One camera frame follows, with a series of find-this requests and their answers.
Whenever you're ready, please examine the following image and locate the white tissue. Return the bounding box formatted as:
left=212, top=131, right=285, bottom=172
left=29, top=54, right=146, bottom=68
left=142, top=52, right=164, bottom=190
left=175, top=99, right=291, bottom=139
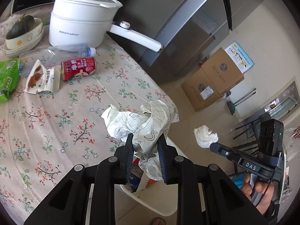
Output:
left=194, top=125, right=219, bottom=148

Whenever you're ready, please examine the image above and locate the printed paper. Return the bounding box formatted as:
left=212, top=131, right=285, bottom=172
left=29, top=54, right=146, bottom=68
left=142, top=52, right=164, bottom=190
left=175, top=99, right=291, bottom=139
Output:
left=101, top=100, right=179, bottom=181

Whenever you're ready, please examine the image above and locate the clear plastic bottle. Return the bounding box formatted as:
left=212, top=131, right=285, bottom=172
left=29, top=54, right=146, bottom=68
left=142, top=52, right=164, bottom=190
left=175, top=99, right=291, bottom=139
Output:
left=19, top=44, right=96, bottom=78

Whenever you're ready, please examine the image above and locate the person's right hand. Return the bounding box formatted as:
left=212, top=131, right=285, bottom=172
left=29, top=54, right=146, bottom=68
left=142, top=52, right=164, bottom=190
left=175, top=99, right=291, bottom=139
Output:
left=241, top=173, right=274, bottom=215

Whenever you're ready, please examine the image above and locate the floral tablecloth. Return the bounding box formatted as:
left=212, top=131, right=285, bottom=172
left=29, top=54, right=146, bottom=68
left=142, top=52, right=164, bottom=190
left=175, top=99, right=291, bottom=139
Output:
left=1, top=36, right=179, bottom=224

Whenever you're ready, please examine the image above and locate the silver toaster oven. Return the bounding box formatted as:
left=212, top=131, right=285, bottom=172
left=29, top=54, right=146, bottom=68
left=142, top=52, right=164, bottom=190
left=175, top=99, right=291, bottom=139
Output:
left=264, top=81, right=299, bottom=120

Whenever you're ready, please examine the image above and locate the blue cardboard box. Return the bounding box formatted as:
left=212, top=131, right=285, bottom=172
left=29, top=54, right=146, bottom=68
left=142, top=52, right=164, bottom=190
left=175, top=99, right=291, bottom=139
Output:
left=129, top=158, right=143, bottom=193

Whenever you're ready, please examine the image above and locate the lower cardboard box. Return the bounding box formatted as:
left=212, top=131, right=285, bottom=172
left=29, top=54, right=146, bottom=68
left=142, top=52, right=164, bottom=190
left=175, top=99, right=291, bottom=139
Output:
left=181, top=69, right=223, bottom=111

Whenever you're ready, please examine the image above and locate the upper cardboard box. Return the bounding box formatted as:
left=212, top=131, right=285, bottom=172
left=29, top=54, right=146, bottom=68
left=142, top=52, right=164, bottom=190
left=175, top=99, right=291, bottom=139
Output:
left=201, top=48, right=244, bottom=95

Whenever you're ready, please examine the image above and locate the white snack pouch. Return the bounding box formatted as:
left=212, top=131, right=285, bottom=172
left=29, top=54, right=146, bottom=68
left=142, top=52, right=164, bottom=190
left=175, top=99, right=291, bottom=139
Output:
left=25, top=59, right=62, bottom=95

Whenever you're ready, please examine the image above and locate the red drink can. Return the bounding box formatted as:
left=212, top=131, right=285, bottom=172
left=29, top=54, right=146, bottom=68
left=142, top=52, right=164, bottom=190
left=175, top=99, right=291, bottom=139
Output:
left=61, top=57, right=97, bottom=81

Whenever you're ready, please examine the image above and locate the green snack bag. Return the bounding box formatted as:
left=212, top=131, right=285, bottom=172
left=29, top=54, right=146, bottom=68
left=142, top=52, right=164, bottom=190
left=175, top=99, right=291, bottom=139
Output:
left=0, top=58, right=19, bottom=103

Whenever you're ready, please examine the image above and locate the grey refrigerator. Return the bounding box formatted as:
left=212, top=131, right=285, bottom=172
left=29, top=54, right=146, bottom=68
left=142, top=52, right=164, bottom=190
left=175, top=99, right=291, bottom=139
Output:
left=106, top=0, right=234, bottom=84

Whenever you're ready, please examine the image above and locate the cream flower bowl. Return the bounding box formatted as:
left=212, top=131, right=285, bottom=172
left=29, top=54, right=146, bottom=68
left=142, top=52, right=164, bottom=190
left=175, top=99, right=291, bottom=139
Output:
left=5, top=18, right=43, bottom=50

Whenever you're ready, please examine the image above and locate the white electric cooking pot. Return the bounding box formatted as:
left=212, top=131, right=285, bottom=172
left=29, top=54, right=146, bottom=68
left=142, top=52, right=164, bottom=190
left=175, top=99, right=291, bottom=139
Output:
left=49, top=0, right=163, bottom=52

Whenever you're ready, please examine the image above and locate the black wire rack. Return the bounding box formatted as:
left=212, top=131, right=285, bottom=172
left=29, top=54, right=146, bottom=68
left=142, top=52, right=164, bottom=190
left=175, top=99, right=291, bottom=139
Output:
left=232, top=112, right=271, bottom=156

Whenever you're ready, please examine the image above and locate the blue white wall poster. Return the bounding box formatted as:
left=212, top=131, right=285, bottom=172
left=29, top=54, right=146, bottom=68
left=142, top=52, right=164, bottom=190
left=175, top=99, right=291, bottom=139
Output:
left=225, top=41, right=254, bottom=74

